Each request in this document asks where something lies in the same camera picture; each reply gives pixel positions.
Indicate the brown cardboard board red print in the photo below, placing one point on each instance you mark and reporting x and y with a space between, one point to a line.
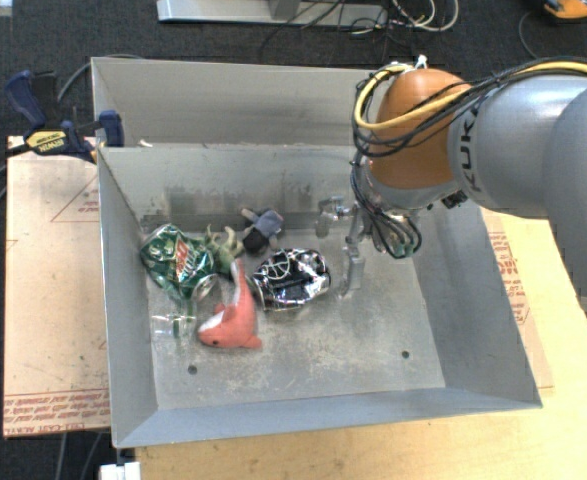
53 278

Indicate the pink toy fish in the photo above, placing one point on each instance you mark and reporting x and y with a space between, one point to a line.
235 318

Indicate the grey metal bin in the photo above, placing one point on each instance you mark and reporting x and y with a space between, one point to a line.
298 358

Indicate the black cylinder on white bracket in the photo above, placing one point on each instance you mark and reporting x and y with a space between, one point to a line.
455 200

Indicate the green toy animal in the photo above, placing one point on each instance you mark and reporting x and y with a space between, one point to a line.
223 250

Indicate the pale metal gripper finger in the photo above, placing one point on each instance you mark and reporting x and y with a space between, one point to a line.
326 220
355 270

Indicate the clear glass cup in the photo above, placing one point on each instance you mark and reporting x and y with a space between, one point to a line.
170 325

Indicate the grey and black toy animal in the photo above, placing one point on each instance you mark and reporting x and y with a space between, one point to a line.
263 228

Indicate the crushed black drink can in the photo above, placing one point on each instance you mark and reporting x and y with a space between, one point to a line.
293 280

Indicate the crushed green drink can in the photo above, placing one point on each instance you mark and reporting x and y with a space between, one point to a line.
175 260

